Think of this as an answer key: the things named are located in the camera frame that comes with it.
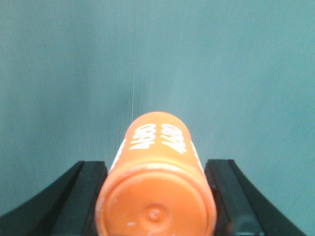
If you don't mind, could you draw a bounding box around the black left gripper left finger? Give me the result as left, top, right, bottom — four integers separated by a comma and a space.
0, 161, 107, 236

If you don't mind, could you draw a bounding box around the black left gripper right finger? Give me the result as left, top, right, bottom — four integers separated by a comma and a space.
205, 159, 304, 236

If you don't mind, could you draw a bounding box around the orange cylindrical capacitor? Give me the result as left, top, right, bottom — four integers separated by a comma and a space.
95, 112, 217, 236

